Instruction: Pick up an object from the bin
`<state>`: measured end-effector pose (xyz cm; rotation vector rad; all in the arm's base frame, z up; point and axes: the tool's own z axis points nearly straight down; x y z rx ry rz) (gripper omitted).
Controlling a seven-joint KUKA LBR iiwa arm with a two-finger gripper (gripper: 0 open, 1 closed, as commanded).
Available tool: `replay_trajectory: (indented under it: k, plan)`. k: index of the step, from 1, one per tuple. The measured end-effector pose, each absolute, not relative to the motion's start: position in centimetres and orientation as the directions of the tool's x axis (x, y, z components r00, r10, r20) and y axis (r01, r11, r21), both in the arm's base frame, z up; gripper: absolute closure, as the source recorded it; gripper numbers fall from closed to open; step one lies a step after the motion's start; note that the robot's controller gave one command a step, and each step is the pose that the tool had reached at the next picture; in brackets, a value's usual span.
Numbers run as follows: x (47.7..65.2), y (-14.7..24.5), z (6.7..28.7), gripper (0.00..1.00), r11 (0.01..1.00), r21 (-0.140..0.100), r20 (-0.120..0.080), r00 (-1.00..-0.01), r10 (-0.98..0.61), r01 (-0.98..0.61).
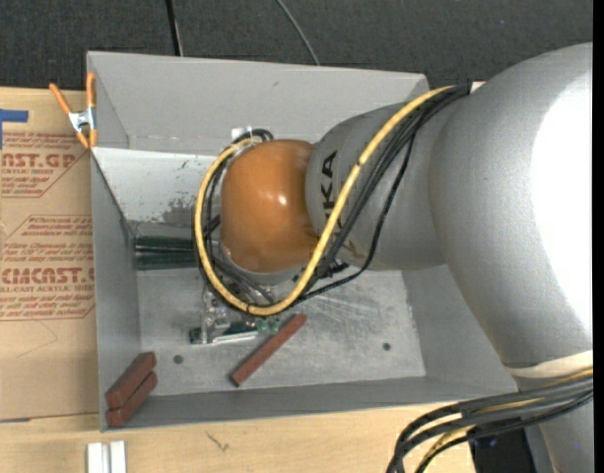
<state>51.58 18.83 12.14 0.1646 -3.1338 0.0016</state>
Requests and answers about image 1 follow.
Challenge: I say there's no brown cardboard board red print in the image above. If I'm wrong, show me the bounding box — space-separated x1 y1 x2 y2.
0 85 102 424

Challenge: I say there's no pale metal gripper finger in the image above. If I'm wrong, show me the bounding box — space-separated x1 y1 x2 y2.
188 328 259 347
200 316 233 339

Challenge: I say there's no red-brown flat block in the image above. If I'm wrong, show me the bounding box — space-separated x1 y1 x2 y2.
104 372 160 429
104 351 159 410
229 312 308 388

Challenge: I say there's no grey metal bin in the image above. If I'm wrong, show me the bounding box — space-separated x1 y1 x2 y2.
86 50 520 434

